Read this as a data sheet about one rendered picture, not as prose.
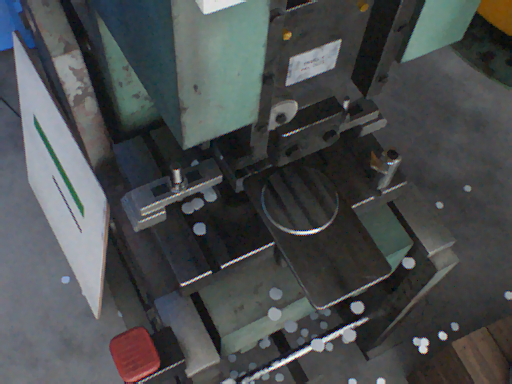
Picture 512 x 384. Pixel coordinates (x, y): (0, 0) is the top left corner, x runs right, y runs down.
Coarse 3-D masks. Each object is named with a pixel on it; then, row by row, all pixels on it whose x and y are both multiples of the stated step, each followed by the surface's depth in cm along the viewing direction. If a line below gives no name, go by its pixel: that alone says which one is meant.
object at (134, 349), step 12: (120, 336) 87; (132, 336) 88; (144, 336) 88; (120, 348) 87; (132, 348) 87; (144, 348) 87; (120, 360) 86; (132, 360) 86; (144, 360) 86; (156, 360) 86; (120, 372) 85; (132, 372) 85; (144, 372) 85
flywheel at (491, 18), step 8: (488, 0) 90; (496, 0) 88; (504, 0) 87; (480, 8) 92; (488, 8) 90; (496, 8) 89; (504, 8) 88; (488, 16) 91; (496, 16) 90; (504, 16) 88; (496, 24) 90; (504, 24) 89; (504, 32) 89
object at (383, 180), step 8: (384, 152) 101; (392, 152) 100; (384, 160) 101; (392, 160) 101; (400, 160) 101; (392, 168) 102; (376, 176) 106; (384, 176) 104; (392, 176) 106; (376, 184) 107; (384, 184) 107
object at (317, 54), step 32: (288, 0) 64; (320, 0) 65; (352, 0) 68; (288, 32) 66; (320, 32) 70; (352, 32) 73; (288, 64) 72; (320, 64) 75; (352, 64) 79; (288, 96) 77; (320, 96) 82; (288, 128) 80; (320, 128) 83; (288, 160) 86
